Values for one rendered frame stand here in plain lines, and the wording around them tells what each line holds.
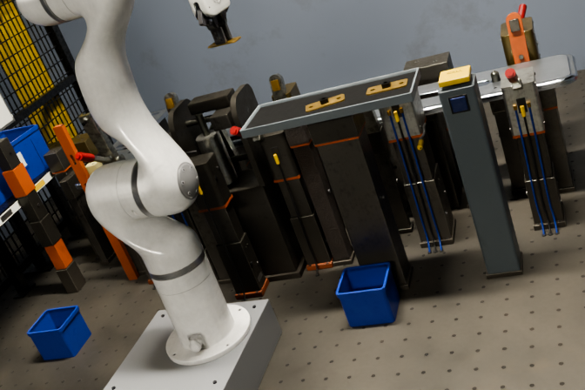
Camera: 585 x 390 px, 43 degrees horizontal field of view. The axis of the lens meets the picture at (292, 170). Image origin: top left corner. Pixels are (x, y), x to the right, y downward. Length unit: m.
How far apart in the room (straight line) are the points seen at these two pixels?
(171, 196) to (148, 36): 2.64
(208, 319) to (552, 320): 0.67
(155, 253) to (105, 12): 0.47
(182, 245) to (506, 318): 0.65
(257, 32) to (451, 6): 0.95
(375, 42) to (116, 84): 2.34
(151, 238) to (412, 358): 0.56
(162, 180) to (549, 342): 0.77
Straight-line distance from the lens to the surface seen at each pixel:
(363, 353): 1.58
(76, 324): 2.03
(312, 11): 3.64
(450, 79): 1.47
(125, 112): 1.41
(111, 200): 1.47
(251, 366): 1.58
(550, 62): 1.89
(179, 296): 1.53
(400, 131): 1.69
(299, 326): 1.72
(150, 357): 1.67
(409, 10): 3.55
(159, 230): 1.52
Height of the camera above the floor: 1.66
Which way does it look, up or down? 23 degrees down
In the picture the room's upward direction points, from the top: 21 degrees counter-clockwise
